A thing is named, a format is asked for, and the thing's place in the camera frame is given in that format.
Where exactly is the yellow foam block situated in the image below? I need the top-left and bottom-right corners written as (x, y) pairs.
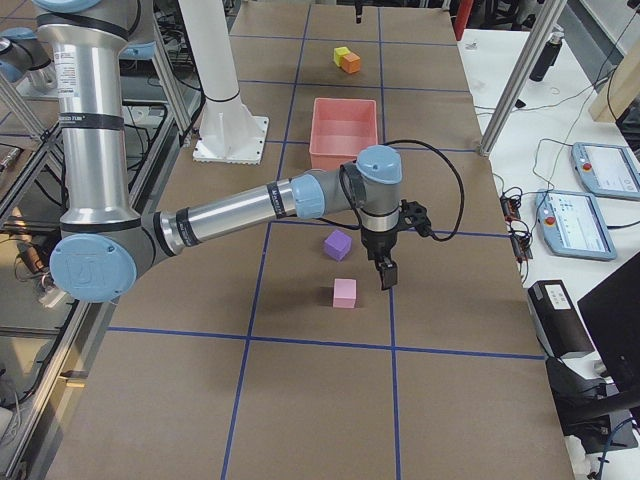
top-left (333, 46), bottom-right (350, 68)

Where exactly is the small circuit board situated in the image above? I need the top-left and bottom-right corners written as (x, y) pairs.
top-left (500, 194), bottom-right (533, 263)

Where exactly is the black box with label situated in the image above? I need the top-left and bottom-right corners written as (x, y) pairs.
top-left (527, 280), bottom-right (595, 360)

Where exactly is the aluminium frame post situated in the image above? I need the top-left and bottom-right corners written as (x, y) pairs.
top-left (478, 0), bottom-right (567, 157)

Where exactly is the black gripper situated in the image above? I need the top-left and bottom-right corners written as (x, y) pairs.
top-left (361, 228), bottom-right (398, 291)

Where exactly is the black water bottle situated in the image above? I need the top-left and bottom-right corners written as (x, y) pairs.
top-left (529, 32), bottom-right (564, 82)

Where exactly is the black monitor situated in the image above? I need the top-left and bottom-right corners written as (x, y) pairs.
top-left (578, 254), bottom-right (639, 390)

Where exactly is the teach pendant tablet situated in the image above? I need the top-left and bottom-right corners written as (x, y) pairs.
top-left (535, 189), bottom-right (617, 261)
top-left (571, 142), bottom-right (639, 201)

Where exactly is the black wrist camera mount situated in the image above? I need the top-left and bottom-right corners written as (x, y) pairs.
top-left (397, 199), bottom-right (434, 237)

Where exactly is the purple foam block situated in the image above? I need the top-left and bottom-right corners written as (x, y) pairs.
top-left (323, 230), bottom-right (352, 261)

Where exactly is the pink plastic bin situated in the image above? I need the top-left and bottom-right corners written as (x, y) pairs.
top-left (309, 98), bottom-right (378, 170)

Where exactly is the pink foam block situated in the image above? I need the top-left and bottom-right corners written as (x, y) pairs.
top-left (333, 278), bottom-right (357, 309)

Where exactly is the near teach pendant tablet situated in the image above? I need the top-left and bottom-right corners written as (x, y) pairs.
top-left (535, 189), bottom-right (617, 261)

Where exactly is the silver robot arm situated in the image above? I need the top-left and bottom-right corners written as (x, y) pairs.
top-left (34, 1), bottom-right (402, 303)

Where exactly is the orange foam block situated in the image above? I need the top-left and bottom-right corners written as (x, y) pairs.
top-left (339, 52), bottom-right (361, 74)

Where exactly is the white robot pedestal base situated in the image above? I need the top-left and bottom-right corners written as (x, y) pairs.
top-left (179, 0), bottom-right (269, 165)

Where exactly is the far teach pendant tablet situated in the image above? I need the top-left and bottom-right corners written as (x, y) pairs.
top-left (571, 142), bottom-right (639, 201)

